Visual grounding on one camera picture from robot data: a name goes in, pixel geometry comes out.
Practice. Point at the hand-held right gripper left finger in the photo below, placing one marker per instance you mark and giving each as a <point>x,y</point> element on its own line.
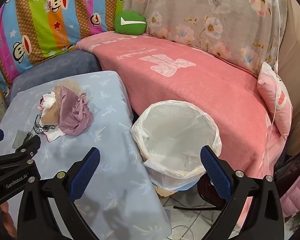
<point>86,172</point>

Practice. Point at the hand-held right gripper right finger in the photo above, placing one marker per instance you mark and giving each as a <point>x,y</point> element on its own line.
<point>215,172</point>

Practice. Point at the grey-green cloth piece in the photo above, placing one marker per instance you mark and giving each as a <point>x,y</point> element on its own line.
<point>19,138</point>

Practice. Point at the leopard print cloth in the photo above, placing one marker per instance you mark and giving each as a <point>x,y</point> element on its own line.
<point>37,128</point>

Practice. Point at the white garment with red trim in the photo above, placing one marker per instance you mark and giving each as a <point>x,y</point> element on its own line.
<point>55,135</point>

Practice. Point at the beige sheer stocking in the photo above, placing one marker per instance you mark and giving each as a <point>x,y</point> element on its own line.
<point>51,116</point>

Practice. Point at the beige waste bin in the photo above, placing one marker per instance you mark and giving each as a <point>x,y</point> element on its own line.
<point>166,192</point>

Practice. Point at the mauve garment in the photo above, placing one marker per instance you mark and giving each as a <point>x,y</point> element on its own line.
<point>72,115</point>

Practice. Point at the white plastic bin liner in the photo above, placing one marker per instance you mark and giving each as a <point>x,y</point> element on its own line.
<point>175,130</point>

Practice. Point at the dark round stool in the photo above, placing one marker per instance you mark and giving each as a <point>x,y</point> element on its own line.
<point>207,195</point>

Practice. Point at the light blue tablecloth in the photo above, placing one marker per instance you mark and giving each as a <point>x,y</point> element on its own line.
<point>110,130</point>

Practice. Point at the dark bag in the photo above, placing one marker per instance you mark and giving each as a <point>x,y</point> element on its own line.
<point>290,165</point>

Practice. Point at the blue-grey sofa cushion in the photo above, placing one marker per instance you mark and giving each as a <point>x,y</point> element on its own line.
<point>52,66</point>

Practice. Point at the pink quilted jacket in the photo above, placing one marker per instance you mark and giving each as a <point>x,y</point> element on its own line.
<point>293,197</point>

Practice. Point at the pink blanket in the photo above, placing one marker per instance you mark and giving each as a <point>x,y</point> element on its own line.
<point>190,85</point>

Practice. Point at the pink printed pillow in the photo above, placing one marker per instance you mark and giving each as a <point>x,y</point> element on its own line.
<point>275,97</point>

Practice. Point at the striped monkey print blanket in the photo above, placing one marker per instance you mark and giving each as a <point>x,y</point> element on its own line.
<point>52,10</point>

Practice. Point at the green round cushion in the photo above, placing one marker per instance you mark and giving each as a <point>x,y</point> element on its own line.
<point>130,22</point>

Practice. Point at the grey floral blanket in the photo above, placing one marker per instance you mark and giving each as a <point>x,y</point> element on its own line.
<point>202,12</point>

